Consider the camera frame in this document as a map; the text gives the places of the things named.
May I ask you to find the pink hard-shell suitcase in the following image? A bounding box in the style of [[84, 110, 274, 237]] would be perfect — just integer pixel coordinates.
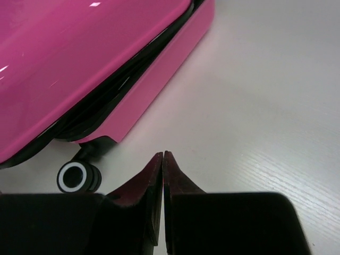
[[1, 1, 215, 193]]

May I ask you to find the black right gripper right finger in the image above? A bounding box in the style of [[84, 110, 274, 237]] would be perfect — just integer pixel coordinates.
[[162, 151, 310, 254]]

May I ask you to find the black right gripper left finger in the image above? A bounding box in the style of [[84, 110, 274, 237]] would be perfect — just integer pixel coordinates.
[[1, 152, 163, 254]]

